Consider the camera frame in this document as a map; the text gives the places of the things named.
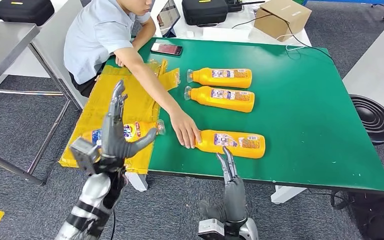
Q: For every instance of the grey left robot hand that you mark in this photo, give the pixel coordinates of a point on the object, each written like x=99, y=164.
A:
x=112, y=142

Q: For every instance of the person's left hand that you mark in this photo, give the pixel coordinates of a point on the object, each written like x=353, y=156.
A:
x=120, y=61

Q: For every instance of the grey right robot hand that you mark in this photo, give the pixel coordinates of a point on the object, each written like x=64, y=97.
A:
x=235, y=198

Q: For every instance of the person's right hand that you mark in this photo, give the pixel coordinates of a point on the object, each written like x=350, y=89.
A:
x=185, y=129

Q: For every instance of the orange detergent bottle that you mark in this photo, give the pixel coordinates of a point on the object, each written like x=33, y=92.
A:
x=142, y=129
x=202, y=78
x=202, y=97
x=208, y=145

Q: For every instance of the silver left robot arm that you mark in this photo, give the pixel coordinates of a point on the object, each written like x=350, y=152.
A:
x=92, y=192

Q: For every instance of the person's left forearm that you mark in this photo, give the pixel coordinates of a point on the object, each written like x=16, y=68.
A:
x=142, y=36

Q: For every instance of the person's right forearm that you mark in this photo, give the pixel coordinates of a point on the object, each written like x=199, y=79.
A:
x=159, y=92

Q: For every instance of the person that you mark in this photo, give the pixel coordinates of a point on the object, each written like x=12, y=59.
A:
x=92, y=36

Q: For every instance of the yellow taped cardboard sheet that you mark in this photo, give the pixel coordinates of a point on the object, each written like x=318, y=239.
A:
x=89, y=109

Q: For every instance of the white table leg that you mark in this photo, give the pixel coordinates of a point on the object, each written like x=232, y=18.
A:
x=284, y=195
x=137, y=181

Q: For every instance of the smartphone with red screen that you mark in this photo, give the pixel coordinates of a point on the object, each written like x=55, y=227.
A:
x=167, y=49

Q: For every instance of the tablet on stand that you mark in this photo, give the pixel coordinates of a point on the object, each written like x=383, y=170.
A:
x=168, y=16

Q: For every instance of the white table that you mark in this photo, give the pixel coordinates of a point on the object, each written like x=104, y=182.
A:
x=182, y=33

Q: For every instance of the pale grey bench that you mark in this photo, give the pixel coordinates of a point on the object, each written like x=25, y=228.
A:
x=51, y=39

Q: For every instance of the small white charger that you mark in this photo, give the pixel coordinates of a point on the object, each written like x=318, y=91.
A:
x=190, y=34

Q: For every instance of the black carrying case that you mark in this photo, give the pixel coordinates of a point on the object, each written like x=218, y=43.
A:
x=23, y=11
x=205, y=11

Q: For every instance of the green table mat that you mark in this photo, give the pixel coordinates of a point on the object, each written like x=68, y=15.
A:
x=294, y=116

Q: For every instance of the grey metal table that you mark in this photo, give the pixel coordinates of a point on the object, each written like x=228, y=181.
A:
x=0, y=49

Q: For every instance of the brown cardboard box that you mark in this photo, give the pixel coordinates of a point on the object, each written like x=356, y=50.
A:
x=278, y=20

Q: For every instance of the black round stool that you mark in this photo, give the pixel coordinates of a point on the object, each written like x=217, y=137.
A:
x=374, y=119

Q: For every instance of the pale grey table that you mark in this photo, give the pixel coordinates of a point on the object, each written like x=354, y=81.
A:
x=377, y=66

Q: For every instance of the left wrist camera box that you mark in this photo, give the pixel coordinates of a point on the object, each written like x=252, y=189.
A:
x=84, y=152

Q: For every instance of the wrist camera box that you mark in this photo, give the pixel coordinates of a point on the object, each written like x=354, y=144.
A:
x=210, y=230
x=84, y=152

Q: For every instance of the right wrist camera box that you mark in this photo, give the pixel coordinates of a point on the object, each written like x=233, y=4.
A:
x=210, y=230

